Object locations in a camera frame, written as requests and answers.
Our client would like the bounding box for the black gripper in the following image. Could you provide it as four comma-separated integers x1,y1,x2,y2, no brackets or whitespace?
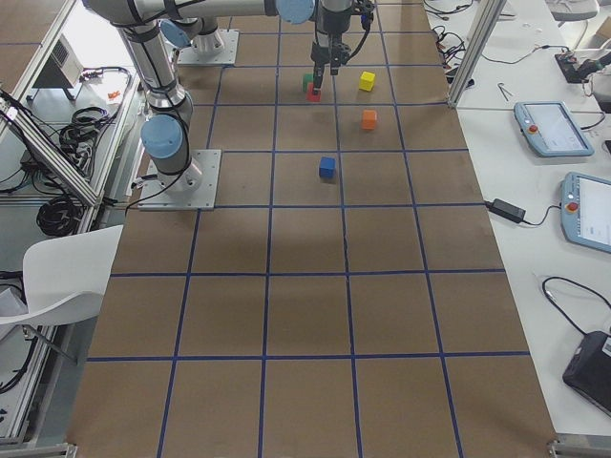
310,0,352,94

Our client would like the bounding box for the red wooden block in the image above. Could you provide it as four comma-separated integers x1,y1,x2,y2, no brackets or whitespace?
306,83,322,103

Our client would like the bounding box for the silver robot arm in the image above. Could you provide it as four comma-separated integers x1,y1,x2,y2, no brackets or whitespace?
87,1,202,195
84,1,363,108

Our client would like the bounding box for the green wooden block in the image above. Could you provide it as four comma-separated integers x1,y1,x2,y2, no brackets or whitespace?
302,73,314,93

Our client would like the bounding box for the yellow wooden block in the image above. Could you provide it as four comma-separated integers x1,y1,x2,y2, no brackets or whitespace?
358,71,376,93

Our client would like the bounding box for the orange wooden block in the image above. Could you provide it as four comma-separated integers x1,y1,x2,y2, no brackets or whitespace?
361,109,378,131

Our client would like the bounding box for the blue wooden block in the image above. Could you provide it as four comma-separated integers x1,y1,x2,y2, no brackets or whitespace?
318,156,336,179

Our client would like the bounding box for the metal allen key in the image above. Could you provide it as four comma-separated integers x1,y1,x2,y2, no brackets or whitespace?
497,82,511,101

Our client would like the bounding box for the blue teach pendant far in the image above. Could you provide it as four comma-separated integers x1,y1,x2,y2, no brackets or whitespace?
513,101,594,157

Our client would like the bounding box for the blue teach pendant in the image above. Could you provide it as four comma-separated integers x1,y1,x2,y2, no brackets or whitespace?
560,172,610,253
513,101,594,157

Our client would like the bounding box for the black power adapter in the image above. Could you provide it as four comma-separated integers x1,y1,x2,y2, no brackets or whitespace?
485,198,526,224

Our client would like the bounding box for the grey electronics box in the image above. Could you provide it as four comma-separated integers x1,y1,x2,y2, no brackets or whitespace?
32,34,84,101

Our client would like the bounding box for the blue teach pendant near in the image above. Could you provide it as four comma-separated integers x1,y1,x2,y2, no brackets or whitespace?
560,172,610,253

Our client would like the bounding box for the white plastic chair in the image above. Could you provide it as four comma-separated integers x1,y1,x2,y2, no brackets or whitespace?
1,225,123,326

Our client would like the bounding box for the black laptop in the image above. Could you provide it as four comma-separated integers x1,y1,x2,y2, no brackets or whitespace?
562,331,610,415

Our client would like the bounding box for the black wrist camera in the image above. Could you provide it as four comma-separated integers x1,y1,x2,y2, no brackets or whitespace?
352,0,375,31

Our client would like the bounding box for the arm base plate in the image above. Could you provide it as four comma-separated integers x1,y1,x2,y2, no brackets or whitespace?
178,29,240,67
137,150,221,211

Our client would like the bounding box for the aluminium frame post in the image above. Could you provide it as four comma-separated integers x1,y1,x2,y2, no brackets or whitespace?
448,0,506,108

